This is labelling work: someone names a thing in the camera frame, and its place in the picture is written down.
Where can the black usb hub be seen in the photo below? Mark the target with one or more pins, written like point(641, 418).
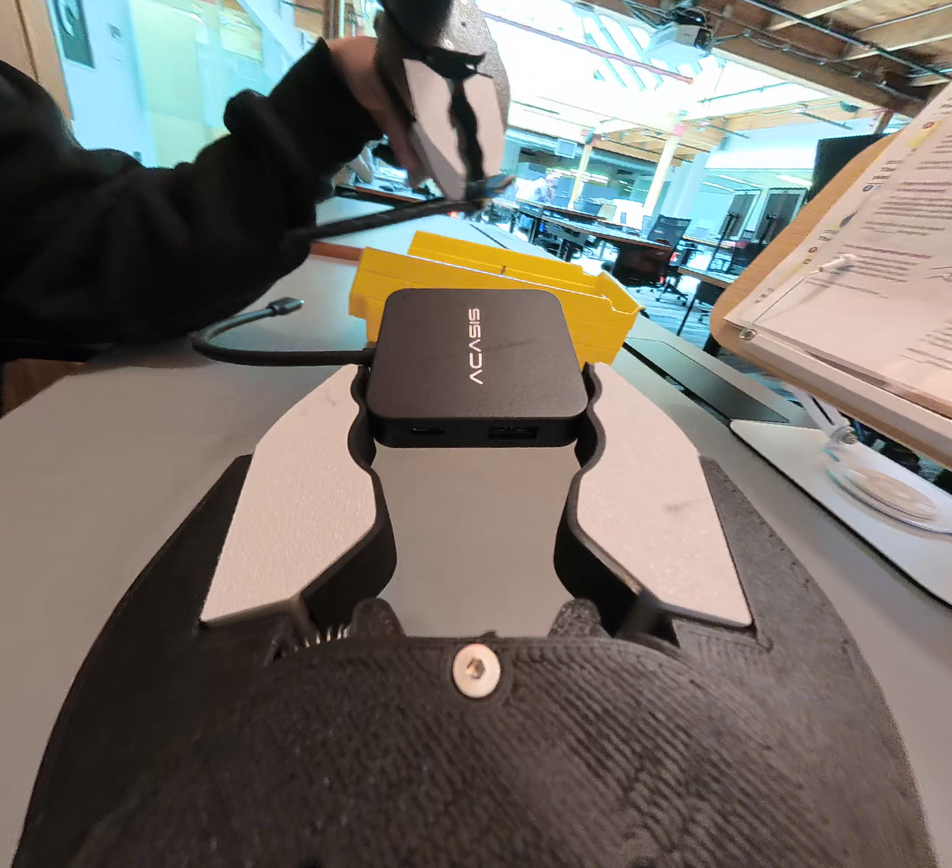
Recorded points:
point(476, 355)

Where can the black office chair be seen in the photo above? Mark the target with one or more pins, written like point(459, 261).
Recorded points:
point(662, 236)

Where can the black monitor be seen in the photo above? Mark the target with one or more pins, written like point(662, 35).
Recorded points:
point(848, 165)

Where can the white ceiling projector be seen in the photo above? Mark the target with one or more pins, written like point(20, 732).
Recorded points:
point(680, 35)

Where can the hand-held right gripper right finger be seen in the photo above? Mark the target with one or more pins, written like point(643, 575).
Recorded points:
point(654, 511)

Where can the wooden document board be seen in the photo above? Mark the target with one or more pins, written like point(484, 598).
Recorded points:
point(892, 437)

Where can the yellow plastic bin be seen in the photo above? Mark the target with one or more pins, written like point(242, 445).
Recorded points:
point(595, 318)

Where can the person's left forearm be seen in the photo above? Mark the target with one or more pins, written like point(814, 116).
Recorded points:
point(149, 236)

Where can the wooden pillar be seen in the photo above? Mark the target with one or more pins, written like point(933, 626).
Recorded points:
point(18, 5)

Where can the person's left hand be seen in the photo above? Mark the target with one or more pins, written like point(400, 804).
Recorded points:
point(361, 69)

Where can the printed paper sheet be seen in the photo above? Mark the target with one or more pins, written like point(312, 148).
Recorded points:
point(877, 273)

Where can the white document stand base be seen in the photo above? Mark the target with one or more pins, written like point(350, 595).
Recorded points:
point(788, 459)

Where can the grey desk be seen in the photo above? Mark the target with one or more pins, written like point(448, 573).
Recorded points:
point(111, 474)

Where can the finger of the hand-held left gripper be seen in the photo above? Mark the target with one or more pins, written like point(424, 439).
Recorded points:
point(487, 117)
point(431, 109)

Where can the long dark table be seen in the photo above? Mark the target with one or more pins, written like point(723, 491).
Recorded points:
point(595, 232)

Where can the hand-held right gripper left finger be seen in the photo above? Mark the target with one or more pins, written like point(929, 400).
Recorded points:
point(297, 503)

